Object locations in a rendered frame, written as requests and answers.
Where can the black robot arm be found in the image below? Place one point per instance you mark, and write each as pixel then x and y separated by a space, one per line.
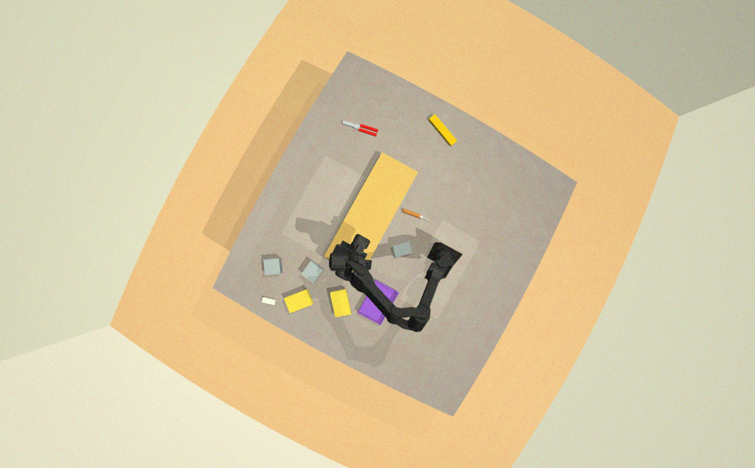
pixel 363 281

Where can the purple rectangular tray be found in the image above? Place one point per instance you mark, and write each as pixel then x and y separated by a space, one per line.
pixel 370 311

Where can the yellow rectangular block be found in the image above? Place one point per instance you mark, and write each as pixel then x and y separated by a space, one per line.
pixel 443 130
pixel 298 301
pixel 340 301

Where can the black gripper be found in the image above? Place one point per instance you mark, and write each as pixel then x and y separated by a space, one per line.
pixel 358 245

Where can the orange-handled awl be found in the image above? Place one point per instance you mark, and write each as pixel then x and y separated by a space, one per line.
pixel 412 213

